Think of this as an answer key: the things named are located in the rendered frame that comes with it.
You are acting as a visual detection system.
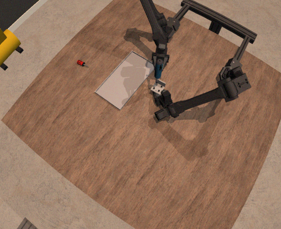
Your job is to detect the beige metal bracket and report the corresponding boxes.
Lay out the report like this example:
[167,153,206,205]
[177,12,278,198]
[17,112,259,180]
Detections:
[150,79,166,95]

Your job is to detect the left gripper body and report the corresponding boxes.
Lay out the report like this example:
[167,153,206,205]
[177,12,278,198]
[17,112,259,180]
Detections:
[155,95,162,106]

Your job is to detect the blue screwdriver barrel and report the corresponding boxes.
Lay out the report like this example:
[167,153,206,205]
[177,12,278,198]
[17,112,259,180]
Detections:
[154,59,163,82]

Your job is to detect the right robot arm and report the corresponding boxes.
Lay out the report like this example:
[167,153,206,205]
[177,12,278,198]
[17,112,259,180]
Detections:
[140,0,173,54]

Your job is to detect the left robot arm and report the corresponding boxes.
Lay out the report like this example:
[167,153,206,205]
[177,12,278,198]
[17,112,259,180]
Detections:
[155,66,251,121]

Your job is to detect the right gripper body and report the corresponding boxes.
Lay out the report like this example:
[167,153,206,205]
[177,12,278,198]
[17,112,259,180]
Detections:
[152,52,169,62]

